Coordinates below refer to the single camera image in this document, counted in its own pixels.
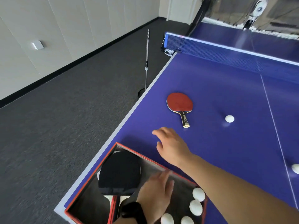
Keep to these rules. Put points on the person's right hand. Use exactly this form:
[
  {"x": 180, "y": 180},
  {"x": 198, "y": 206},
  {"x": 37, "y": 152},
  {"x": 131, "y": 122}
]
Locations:
[{"x": 174, "y": 148}]

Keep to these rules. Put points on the person's left hand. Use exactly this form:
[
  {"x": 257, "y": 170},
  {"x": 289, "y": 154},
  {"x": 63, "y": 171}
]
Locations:
[{"x": 155, "y": 198}]

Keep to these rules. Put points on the person's left thumb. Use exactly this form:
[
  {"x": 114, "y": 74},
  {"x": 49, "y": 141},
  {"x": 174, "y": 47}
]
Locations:
[{"x": 171, "y": 188}]

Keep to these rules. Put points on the person's right thumb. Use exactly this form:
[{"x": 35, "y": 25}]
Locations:
[{"x": 160, "y": 148}]

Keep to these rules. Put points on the person's right forearm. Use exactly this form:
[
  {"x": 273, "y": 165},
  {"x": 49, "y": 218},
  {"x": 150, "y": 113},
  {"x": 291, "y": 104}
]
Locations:
[{"x": 233, "y": 193}]

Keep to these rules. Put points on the white table tennis ball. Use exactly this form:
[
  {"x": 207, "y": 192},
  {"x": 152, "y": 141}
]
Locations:
[
  {"x": 295, "y": 168},
  {"x": 229, "y": 118},
  {"x": 195, "y": 207},
  {"x": 187, "y": 220},
  {"x": 198, "y": 194},
  {"x": 167, "y": 219}
]

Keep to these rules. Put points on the black wristwatch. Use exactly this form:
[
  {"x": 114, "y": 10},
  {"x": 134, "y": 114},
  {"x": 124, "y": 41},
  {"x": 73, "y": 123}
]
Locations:
[{"x": 133, "y": 212}]

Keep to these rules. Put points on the black table tennis paddle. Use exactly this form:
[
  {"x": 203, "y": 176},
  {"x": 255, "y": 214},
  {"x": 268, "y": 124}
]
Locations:
[{"x": 119, "y": 172}]

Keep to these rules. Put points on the red table tennis paddle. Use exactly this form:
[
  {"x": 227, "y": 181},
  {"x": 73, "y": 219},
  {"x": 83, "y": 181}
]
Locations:
[{"x": 179, "y": 104}]

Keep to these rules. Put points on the black box with red edge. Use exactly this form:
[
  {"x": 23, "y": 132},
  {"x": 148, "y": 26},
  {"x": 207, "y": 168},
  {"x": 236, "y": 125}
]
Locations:
[{"x": 86, "y": 202}]

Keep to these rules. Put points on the silver pole with black base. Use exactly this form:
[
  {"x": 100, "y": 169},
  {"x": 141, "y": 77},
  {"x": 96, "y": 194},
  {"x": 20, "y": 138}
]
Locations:
[{"x": 147, "y": 55}]

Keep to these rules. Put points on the blue table tennis net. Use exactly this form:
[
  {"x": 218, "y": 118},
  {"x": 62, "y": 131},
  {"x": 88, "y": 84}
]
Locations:
[{"x": 222, "y": 52}]

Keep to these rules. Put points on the white door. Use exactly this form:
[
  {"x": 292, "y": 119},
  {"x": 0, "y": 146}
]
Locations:
[{"x": 182, "y": 9}]

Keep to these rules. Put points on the black ball catch net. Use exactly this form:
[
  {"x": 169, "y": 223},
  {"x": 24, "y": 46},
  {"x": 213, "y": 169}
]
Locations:
[{"x": 233, "y": 9}]

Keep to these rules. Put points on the white ball launcher robot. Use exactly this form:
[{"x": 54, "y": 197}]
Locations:
[{"x": 255, "y": 11}]

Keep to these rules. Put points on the black net post clamp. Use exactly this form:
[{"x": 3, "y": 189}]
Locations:
[{"x": 168, "y": 51}]

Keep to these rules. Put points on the white wall device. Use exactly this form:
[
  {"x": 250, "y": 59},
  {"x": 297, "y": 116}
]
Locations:
[{"x": 37, "y": 45}]

